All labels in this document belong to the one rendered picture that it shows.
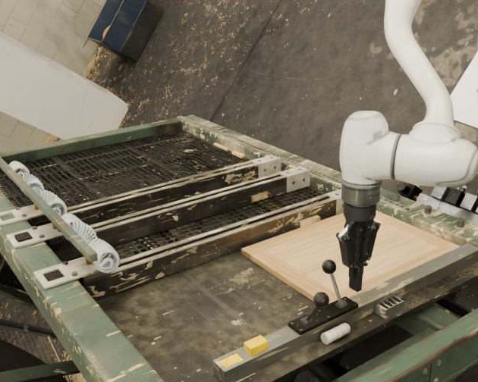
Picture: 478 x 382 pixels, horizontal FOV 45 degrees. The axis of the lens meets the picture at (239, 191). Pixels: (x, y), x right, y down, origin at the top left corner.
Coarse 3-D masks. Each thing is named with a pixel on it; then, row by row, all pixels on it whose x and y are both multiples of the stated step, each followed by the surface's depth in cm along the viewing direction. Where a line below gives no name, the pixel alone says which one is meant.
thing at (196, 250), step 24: (336, 192) 214; (264, 216) 196; (288, 216) 197; (312, 216) 203; (192, 240) 181; (216, 240) 181; (240, 240) 187; (72, 264) 161; (120, 264) 168; (144, 264) 168; (168, 264) 173; (192, 264) 179; (48, 288) 151; (96, 288) 161; (120, 288) 166
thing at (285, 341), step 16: (448, 256) 174; (464, 256) 173; (416, 272) 165; (432, 272) 165; (448, 272) 170; (384, 288) 158; (400, 288) 158; (416, 288) 163; (368, 304) 152; (336, 320) 146; (352, 320) 150; (272, 336) 140; (288, 336) 139; (304, 336) 140; (320, 336) 144; (240, 352) 134; (272, 352) 136; (288, 352) 139; (224, 368) 129; (240, 368) 131; (256, 368) 134
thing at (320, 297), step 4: (320, 292) 135; (316, 296) 135; (320, 296) 134; (324, 296) 134; (328, 296) 135; (316, 300) 134; (320, 300) 134; (324, 300) 134; (328, 300) 134; (316, 304) 135; (320, 304) 134; (324, 304) 134; (328, 304) 135; (316, 308) 138; (312, 312) 139; (308, 316) 141; (312, 316) 141; (300, 320) 143; (304, 320) 142; (308, 320) 142; (312, 320) 143; (304, 324) 142
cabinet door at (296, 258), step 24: (336, 216) 207; (384, 216) 206; (264, 240) 191; (288, 240) 190; (312, 240) 191; (336, 240) 190; (384, 240) 189; (408, 240) 189; (432, 240) 188; (264, 264) 177; (288, 264) 176; (312, 264) 176; (336, 264) 176; (384, 264) 175; (408, 264) 174; (312, 288) 163
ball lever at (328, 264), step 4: (328, 260) 149; (324, 264) 149; (328, 264) 148; (332, 264) 148; (324, 268) 148; (328, 268) 148; (332, 268) 148; (328, 272) 148; (332, 272) 149; (332, 276) 149; (332, 280) 149; (336, 284) 149; (336, 288) 149; (336, 292) 149; (340, 296) 149; (340, 300) 149; (344, 300) 149; (336, 304) 149; (340, 304) 148; (344, 304) 149
